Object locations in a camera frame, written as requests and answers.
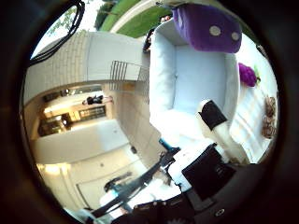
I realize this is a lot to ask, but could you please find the leopard print plush toy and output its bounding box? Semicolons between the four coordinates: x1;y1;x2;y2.
261;94;278;140

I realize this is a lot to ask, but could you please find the purple grape plush toy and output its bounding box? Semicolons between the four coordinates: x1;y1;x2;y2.
237;62;262;88

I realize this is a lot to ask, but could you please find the purple plush with white dots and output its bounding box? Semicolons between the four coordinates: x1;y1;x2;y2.
171;3;243;54

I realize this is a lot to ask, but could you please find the grey fabric container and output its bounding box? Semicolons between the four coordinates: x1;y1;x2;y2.
149;20;241;148

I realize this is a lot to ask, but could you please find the black bin of toys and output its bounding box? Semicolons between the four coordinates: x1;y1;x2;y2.
142;27;156;54

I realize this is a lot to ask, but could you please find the metal railing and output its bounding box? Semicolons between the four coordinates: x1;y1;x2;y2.
109;60;151;105

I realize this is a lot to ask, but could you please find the person in dark clothes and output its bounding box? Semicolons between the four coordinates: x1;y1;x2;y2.
82;94;114;106

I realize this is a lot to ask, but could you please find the teal cable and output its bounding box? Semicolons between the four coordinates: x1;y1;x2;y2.
158;138;176;153

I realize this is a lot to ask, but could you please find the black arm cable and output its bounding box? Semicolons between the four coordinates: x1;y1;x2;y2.
90;150;180;218

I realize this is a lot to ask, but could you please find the black cable bundle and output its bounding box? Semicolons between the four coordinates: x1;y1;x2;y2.
29;0;86;67

